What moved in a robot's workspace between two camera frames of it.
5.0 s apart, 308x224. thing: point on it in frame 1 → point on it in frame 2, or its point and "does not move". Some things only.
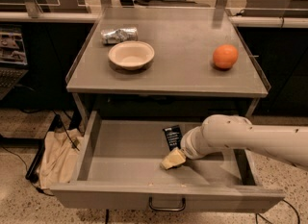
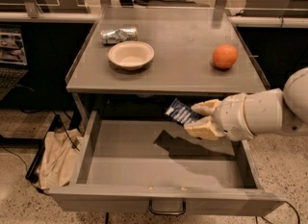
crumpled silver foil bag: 120,35 does not move
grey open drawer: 121,169 does not move
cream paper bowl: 131,56 does not move
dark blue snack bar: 173,136 → 181,112
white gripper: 188,145 → 231,115
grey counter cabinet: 166,62 does not move
